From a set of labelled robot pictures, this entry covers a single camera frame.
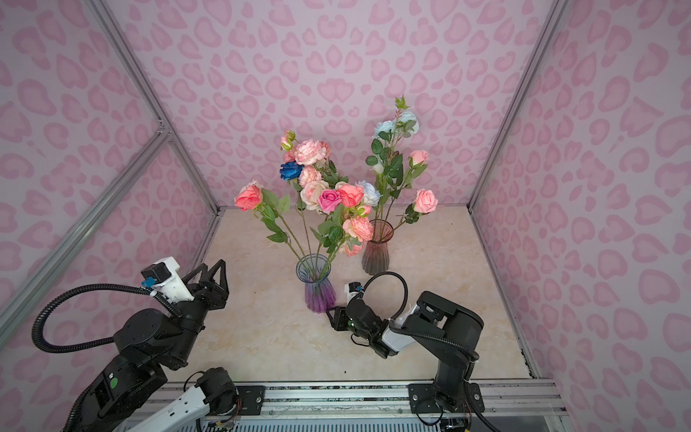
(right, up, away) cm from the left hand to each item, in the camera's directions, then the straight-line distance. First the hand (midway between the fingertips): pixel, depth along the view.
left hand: (217, 264), depth 59 cm
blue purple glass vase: (+19, -4, +17) cm, 26 cm away
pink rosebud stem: (+44, +12, +12) cm, 47 cm away
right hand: (+23, -19, +29) cm, 42 cm away
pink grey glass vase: (+38, -2, +43) cm, 58 cm away
